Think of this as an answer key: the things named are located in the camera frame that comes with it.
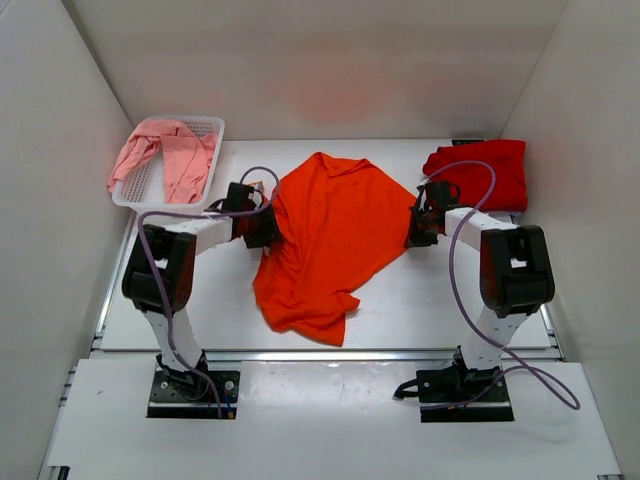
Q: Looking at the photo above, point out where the orange t shirt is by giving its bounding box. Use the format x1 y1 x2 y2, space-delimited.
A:
253 152 415 347

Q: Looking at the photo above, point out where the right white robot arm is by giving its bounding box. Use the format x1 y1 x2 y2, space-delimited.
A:
405 181 555 401

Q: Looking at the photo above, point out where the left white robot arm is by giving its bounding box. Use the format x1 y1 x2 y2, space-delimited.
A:
122 182 281 399

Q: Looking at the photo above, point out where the red folded t shirt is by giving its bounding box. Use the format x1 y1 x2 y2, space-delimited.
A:
422 139 528 213

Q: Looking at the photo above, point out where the pink t shirt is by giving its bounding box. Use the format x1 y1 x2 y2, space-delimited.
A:
107 118 221 204

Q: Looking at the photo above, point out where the white plastic basket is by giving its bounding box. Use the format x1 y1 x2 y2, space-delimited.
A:
111 115 225 213

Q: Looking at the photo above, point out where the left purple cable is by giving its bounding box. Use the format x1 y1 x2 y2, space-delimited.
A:
137 166 281 419

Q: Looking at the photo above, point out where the purple cable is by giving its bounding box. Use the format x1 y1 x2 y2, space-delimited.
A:
137 166 281 419
418 160 581 419

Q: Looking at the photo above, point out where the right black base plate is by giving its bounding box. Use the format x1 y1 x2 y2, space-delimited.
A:
393 359 515 423

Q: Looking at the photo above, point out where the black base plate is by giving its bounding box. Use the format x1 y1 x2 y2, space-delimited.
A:
146 365 241 420
393 359 515 423

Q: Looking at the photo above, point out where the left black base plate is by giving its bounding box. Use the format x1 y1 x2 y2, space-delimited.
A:
146 365 241 420

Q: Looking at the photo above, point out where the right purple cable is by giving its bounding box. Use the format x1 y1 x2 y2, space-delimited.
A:
418 160 581 419

